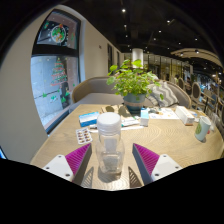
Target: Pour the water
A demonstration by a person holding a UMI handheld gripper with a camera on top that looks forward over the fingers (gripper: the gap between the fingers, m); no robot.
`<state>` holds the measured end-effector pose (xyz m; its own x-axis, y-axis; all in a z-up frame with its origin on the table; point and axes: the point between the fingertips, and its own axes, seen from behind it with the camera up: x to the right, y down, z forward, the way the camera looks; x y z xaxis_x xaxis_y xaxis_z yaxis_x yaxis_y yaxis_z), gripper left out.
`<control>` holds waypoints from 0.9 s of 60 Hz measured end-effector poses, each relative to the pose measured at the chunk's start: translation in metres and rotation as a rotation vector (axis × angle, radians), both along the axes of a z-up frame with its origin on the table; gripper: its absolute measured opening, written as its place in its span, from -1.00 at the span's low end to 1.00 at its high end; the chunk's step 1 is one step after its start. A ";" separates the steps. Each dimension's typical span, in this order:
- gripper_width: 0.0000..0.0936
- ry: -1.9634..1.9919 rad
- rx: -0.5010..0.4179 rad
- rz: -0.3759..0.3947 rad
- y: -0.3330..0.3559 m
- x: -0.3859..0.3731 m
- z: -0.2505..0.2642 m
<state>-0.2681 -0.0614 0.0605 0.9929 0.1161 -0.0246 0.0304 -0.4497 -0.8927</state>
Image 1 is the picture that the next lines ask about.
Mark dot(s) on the green potted plant, blue pot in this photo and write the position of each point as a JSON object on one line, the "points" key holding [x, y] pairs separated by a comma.
{"points": [[133, 81]]}

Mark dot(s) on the small light blue box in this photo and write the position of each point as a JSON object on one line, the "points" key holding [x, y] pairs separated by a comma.
{"points": [[144, 117]]}

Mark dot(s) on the group of dining chairs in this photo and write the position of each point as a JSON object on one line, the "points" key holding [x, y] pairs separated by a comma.
{"points": [[200, 93]]}

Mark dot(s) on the group of ceiling lights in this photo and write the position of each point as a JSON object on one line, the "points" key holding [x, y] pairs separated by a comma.
{"points": [[124, 10]]}

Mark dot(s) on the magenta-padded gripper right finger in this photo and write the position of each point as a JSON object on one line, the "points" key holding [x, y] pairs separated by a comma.
{"points": [[165, 165]]}

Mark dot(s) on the clear white-capped plastic bottle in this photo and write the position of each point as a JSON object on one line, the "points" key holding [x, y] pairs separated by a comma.
{"points": [[110, 150]]}

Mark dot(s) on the printed paper leaflet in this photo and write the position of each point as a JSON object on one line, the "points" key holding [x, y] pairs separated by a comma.
{"points": [[165, 114]]}

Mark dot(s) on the pill blister pack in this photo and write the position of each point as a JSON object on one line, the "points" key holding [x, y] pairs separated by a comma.
{"points": [[83, 135]]}

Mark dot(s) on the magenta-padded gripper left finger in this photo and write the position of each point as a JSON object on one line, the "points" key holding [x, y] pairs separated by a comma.
{"points": [[60, 165]]}

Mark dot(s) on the white and green mug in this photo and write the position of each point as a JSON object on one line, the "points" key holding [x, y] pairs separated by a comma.
{"points": [[202, 128]]}

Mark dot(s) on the grey sofa with wooden frame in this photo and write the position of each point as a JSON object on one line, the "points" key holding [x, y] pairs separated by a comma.
{"points": [[95, 91]]}

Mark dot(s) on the white and orange tissue box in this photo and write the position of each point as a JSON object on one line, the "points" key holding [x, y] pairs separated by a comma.
{"points": [[184, 115]]}

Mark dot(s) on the flat blue box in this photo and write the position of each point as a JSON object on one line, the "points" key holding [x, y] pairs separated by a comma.
{"points": [[88, 119]]}

